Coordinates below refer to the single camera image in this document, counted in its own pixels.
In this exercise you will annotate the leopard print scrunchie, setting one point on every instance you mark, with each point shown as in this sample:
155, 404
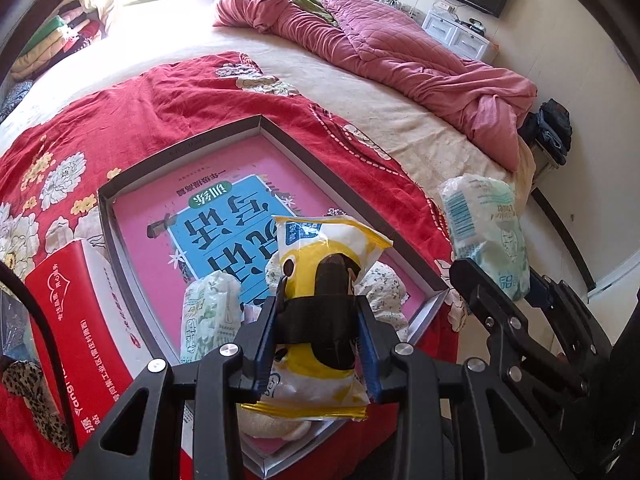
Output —
35, 395

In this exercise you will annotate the pale green tissue packet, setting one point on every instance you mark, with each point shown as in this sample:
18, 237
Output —
210, 315

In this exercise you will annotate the white drawer cabinet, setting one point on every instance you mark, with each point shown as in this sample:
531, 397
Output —
455, 32

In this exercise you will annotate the red tissue pack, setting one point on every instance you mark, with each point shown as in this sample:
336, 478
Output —
100, 320

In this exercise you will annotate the white green tissue packet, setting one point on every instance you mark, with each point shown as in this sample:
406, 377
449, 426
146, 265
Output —
480, 220

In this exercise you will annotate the pink box lid tray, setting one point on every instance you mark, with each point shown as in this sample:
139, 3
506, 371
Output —
210, 135

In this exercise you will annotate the stack of folded clothes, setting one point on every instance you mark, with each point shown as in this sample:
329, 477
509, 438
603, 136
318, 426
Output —
55, 40

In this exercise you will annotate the dark clothes on chair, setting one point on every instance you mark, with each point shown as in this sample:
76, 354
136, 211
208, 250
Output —
547, 127

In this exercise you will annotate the yellow snack packet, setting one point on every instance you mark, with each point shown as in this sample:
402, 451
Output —
310, 240

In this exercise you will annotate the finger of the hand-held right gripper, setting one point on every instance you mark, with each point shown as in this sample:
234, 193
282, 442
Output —
480, 290
545, 290

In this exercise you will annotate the white floral cloth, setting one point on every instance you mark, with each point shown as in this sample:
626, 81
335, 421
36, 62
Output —
385, 290

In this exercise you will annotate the cream bed sheet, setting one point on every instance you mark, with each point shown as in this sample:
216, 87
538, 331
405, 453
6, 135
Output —
350, 85

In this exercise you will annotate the pink quilt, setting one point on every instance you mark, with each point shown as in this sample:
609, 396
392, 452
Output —
390, 60

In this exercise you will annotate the green cloth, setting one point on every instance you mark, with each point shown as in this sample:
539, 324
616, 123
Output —
305, 2

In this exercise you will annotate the dark patterned pillow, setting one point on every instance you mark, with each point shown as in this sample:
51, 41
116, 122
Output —
15, 100

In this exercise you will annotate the red floral blanket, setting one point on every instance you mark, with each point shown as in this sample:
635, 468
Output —
175, 95

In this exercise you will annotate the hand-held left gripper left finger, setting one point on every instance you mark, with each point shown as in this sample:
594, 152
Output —
262, 355

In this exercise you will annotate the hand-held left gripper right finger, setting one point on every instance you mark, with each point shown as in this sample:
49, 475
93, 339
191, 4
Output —
372, 365

